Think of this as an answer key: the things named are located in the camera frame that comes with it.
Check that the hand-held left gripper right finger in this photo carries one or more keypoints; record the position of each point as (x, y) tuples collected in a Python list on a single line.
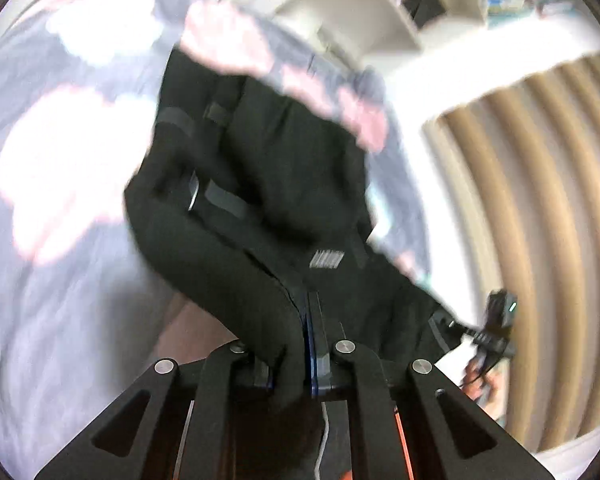
[(314, 345)]

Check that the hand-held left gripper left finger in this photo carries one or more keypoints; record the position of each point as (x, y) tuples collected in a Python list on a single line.
[(215, 400)]

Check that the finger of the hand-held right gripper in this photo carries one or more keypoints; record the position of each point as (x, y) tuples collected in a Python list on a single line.
[(462, 327)]

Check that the black hooded jacket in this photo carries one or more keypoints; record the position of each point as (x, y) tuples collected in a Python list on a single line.
[(280, 200)]

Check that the person's right hand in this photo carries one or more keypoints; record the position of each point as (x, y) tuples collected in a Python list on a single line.
[(482, 385)]

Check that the beige striped curtain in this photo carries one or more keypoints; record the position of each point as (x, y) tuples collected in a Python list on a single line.
[(530, 210)]

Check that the grey pink floral blanket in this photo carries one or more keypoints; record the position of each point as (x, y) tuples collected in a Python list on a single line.
[(65, 160)]

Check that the black box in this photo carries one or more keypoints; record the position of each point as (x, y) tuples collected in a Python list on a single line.
[(422, 4)]

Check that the white wall shelf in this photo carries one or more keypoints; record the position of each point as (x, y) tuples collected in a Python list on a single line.
[(390, 5)]

